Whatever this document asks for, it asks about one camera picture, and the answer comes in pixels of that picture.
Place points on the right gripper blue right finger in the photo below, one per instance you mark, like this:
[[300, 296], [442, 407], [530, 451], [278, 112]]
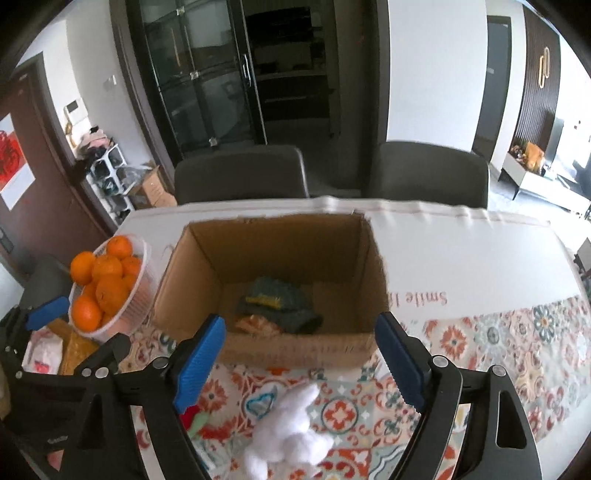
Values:
[[407, 359]]

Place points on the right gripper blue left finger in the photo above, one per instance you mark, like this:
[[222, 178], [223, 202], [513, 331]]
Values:
[[193, 359]]

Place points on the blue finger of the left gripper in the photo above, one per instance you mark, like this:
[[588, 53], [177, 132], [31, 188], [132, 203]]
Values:
[[107, 357], [46, 313]]

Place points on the white plush bunny toy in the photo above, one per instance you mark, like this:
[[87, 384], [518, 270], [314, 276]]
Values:
[[284, 436]]

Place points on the red green plush toy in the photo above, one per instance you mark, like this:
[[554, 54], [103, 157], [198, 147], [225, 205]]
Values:
[[193, 420]]

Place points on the yellow woven mat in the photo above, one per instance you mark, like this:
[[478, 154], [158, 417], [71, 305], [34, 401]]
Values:
[[75, 348]]

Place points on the orange fruit front left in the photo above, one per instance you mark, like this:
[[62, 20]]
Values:
[[86, 314]]

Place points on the orange fruit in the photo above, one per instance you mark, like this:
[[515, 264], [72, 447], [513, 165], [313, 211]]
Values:
[[111, 294], [81, 268], [86, 314], [119, 246]]

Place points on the orange fruit left upper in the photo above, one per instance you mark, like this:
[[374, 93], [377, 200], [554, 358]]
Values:
[[81, 268]]

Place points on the white plastic fruit basket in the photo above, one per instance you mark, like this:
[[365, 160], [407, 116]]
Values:
[[137, 272]]

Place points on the orange fruit centre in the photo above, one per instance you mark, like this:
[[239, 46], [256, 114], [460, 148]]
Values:
[[111, 294]]

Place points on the orange fruit top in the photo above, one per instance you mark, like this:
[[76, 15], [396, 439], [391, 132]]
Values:
[[119, 246]]

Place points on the patterned table cloth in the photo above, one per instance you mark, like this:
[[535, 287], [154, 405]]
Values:
[[481, 288]]

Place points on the dark green knitted cloth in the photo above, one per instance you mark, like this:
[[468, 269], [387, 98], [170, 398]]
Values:
[[281, 303]]

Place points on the brown cardboard box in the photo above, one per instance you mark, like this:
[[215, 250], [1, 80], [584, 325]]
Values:
[[333, 257]]

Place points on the red paper door poster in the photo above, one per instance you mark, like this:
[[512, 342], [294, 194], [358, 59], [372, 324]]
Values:
[[16, 174]]

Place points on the white shoe rack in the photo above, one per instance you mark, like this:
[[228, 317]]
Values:
[[112, 180]]

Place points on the small floor cardboard box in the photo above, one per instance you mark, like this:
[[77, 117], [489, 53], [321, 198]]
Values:
[[150, 192]]

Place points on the dark chair right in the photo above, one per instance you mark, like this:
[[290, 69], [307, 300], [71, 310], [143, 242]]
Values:
[[413, 171]]

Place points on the dark chair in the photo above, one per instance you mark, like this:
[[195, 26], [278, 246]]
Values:
[[250, 173], [413, 171]]

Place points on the dark chair left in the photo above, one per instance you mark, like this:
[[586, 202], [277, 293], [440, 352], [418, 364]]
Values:
[[250, 173]]

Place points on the white tv console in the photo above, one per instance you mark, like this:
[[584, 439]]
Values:
[[551, 190]]

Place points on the black glass cabinet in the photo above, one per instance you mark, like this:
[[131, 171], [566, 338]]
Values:
[[209, 75]]

